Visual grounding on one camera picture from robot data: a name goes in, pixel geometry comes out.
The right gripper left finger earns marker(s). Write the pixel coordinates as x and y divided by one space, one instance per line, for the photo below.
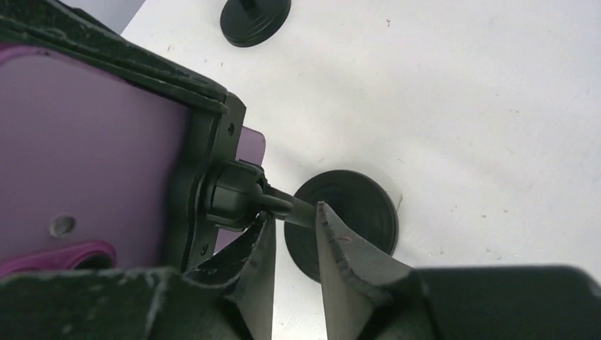
229 296

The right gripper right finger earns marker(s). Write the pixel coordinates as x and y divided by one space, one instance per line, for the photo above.
368 294

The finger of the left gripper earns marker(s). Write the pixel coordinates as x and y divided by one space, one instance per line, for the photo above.
77 34

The black round-base phone stand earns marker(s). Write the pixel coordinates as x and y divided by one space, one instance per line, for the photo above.
211 189

